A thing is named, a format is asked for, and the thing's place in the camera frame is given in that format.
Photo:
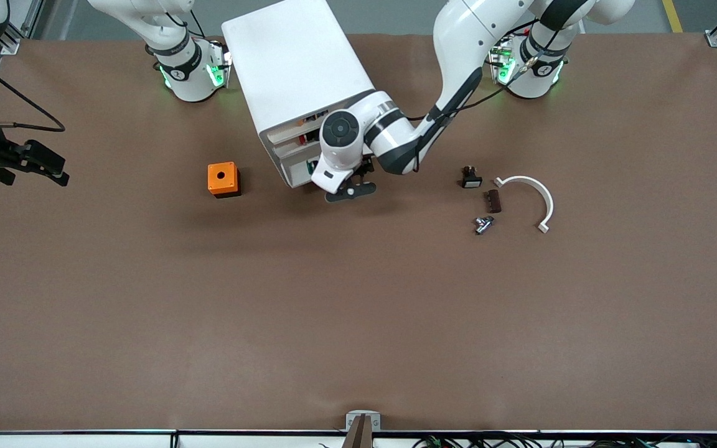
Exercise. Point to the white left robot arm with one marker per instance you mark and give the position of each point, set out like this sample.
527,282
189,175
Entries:
458,37

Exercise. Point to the black left camera bracket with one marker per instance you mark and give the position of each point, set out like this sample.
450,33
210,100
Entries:
349,193

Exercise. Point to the small dark component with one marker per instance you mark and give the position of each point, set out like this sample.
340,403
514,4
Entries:
315,116

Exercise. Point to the silver metal fitting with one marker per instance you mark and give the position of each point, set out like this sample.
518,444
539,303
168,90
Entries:
483,225

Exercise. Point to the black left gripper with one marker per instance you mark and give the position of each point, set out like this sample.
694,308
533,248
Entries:
366,167

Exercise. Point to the brown terminal block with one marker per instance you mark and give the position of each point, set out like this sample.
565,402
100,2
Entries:
493,201

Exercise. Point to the white curved plastic bracket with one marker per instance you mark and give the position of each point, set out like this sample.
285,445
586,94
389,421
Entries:
542,193

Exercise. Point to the orange button enclosure box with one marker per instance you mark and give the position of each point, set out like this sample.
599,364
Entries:
221,177

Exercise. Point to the white edge trim strip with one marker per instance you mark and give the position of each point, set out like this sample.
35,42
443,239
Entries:
84,440

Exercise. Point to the grey metal mount bracket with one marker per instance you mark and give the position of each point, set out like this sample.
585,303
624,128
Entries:
351,423

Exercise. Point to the white drawer cabinet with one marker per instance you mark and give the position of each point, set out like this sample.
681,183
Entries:
290,62

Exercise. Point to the white plastic drawer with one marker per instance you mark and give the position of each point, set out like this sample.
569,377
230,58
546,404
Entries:
293,146
299,177
290,132

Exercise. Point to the black switch with white face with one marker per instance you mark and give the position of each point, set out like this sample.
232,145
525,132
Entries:
472,180

